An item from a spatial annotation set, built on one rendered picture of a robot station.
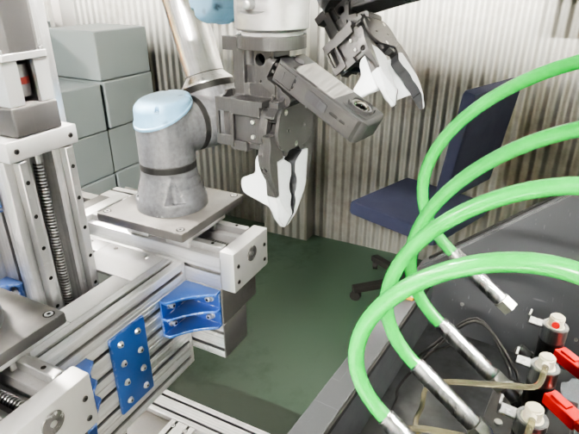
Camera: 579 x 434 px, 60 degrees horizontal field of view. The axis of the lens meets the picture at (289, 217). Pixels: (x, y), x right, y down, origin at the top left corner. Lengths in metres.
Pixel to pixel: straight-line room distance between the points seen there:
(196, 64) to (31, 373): 0.66
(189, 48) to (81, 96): 1.90
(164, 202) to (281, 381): 1.26
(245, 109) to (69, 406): 0.46
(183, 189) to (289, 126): 0.55
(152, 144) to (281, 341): 1.49
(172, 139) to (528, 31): 1.93
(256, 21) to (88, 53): 2.64
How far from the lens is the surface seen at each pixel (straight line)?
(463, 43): 2.65
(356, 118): 0.48
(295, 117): 0.54
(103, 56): 3.10
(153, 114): 1.00
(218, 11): 0.81
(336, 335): 2.38
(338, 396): 0.75
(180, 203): 1.05
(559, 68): 0.57
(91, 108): 3.03
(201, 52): 1.12
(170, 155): 1.02
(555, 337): 0.66
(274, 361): 2.24
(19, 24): 0.90
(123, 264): 1.09
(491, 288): 0.66
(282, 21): 0.50
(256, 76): 0.54
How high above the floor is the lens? 1.48
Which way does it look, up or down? 26 degrees down
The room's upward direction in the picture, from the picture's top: straight up
